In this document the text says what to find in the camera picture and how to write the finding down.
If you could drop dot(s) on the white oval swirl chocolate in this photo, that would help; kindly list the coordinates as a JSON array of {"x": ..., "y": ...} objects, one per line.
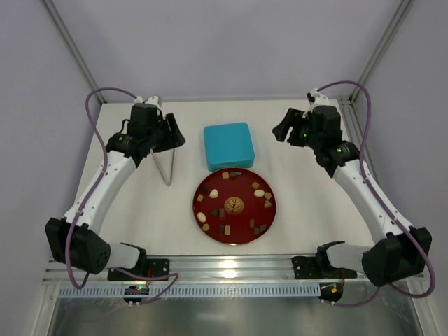
[{"x": 201, "y": 217}]

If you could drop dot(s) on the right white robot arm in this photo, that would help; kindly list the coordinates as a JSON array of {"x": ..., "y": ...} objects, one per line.
[{"x": 347, "y": 211}]

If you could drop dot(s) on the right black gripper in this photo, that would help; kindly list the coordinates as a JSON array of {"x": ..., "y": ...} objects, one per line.
[{"x": 292, "y": 125}]

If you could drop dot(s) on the white heart chocolate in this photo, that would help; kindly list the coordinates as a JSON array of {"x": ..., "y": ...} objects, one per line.
[{"x": 214, "y": 194}]

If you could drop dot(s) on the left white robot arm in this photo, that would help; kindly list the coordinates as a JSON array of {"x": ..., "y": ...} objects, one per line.
[{"x": 75, "y": 238}]

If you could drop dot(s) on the red round lacquer plate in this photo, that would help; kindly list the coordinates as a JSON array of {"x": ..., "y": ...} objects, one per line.
[{"x": 245, "y": 213}]

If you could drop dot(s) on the silver metal tongs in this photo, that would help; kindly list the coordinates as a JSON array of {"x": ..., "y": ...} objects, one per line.
[{"x": 165, "y": 164}]

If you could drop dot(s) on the aluminium front rail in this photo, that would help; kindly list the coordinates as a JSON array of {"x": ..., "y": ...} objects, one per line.
[{"x": 232, "y": 267}]

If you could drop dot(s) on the slotted cable duct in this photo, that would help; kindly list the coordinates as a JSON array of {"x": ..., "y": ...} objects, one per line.
[{"x": 193, "y": 290}]

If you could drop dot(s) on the teal square tin box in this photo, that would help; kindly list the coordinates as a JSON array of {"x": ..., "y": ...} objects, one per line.
[{"x": 217, "y": 163}]

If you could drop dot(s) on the teal tin lid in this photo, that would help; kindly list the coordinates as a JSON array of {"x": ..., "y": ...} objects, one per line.
[{"x": 228, "y": 140}]

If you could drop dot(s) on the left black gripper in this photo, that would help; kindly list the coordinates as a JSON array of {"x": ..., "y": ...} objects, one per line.
[{"x": 166, "y": 129}]

